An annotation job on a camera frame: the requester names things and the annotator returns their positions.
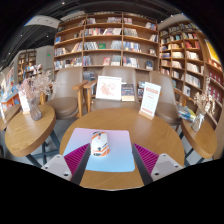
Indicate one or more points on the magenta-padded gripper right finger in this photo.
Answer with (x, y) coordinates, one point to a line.
(146, 158)

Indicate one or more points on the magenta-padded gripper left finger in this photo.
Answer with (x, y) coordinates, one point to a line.
(76, 158)

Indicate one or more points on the white orange patterned computer mouse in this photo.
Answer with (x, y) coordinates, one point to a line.
(100, 143)

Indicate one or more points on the pink blue gradient mouse pad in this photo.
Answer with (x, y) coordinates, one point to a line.
(120, 150)

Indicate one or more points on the oval wooden side table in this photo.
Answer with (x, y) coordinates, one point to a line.
(8, 116)
(28, 131)
(200, 138)

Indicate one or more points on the stack of colourful books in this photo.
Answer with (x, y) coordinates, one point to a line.
(186, 113)

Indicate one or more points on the white red sign wooden base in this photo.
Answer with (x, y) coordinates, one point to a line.
(150, 98)

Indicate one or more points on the brown leather wooden armchair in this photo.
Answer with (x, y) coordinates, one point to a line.
(168, 96)
(66, 90)
(116, 70)

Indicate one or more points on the dark cover book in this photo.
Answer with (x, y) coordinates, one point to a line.
(128, 91)

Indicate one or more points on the small white table card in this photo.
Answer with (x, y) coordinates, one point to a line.
(24, 102)

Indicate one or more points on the glass vase beige dried flowers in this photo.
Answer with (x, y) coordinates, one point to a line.
(201, 103)

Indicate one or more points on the white framed red print picture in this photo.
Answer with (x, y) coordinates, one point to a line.
(108, 87)

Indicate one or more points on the glass vase pink dried flowers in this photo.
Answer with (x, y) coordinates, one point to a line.
(35, 90)

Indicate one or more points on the orange display shelf with goods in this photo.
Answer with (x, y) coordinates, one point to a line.
(8, 93)

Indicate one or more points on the distant wooden bookshelf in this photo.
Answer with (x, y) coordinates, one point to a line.
(26, 65)

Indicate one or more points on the wide wooden bookshelf with books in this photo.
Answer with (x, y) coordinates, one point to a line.
(106, 40)

